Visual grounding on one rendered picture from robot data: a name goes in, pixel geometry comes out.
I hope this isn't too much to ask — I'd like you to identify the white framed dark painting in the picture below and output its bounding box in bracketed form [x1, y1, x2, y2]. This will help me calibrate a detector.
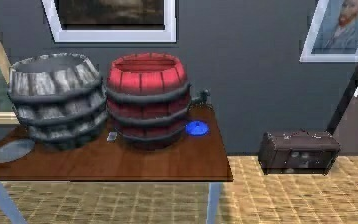
[41, 0, 178, 44]

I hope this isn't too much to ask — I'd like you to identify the grey round plate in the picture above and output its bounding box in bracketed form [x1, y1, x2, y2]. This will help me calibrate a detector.
[0, 138, 36, 164]

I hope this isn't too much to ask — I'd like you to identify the white framed portrait painting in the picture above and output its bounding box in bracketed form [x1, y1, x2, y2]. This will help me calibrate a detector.
[299, 0, 358, 64]

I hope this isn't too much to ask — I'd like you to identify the brown wooden table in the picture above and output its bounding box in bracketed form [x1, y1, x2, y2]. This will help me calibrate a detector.
[0, 105, 234, 224]

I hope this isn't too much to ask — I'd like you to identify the small black figurine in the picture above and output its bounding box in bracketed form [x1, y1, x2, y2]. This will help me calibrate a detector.
[190, 88, 212, 108]

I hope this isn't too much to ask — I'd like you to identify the blue round lid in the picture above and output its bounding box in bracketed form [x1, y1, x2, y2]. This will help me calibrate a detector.
[185, 120, 210, 137]

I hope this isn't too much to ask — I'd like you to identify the dark room door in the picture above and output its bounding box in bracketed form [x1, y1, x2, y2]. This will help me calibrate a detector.
[325, 42, 358, 156]

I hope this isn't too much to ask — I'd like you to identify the grey wooden barrel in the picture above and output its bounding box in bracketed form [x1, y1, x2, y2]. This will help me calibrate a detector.
[7, 53, 109, 150]

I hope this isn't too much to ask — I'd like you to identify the red wooden barrel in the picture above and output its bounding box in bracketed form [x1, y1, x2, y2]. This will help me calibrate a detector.
[105, 51, 192, 150]

